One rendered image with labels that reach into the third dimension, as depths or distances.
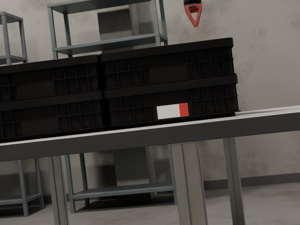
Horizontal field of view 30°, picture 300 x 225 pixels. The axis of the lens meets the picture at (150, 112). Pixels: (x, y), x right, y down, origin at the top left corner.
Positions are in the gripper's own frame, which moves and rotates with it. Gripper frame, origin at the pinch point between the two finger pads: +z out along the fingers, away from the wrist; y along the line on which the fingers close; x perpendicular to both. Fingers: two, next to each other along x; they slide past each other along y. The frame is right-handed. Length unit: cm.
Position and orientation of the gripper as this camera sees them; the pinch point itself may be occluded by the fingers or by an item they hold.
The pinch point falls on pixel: (195, 23)
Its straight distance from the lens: 218.6
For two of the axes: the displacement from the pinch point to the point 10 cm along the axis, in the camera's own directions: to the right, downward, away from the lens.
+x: 9.8, -1.4, -1.0
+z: 1.4, 9.9, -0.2
